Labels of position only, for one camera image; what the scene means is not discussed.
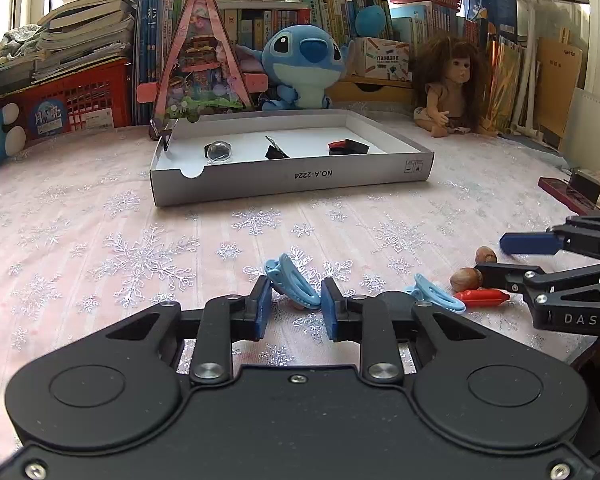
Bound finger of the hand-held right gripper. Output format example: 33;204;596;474
475;260;600;306
500;216;600;261

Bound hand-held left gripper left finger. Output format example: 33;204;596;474
105;276;272;386

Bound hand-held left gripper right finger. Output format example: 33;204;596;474
321;277;488;386

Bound red toy sausage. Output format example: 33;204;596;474
452;287;511;307

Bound blue plastic clip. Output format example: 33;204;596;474
264;253;323;310
405;274;467;313

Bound white cardboard box tray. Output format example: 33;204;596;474
148;108;435;207

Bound large black binder clip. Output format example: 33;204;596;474
264;135;290;161

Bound phone in red case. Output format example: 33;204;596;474
538;176;598;216

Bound white board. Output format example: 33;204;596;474
567;87;600;171

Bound brown cardboard sheets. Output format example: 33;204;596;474
535;35;586;151

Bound colourful upright picture books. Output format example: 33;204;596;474
485;35;528;133

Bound white pipe rack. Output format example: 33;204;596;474
510;0;548;141

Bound doll with brown hair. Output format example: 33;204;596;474
410;34;501;138

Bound pink snowflake tablecloth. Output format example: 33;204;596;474
0;102;600;466

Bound wooden drawer unit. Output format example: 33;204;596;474
327;76;416;106

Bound blue alien plush toy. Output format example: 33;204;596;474
235;22;356;111

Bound white printed cardboard box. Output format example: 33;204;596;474
355;36;411;81

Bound blue paper bag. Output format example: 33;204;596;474
460;0;518;46

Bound pink triangular house model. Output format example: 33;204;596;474
136;0;268;141

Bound blue ball plush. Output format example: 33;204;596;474
355;5;388;38

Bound large red plastic basket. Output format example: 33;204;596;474
0;57;133;141

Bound blue upright books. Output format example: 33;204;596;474
137;0;181;126

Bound row of shelf books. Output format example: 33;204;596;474
215;0;461;56

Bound stack of lying books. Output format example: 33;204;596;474
30;0;138;83

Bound grey crumpled cloth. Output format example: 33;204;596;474
0;24;46;61

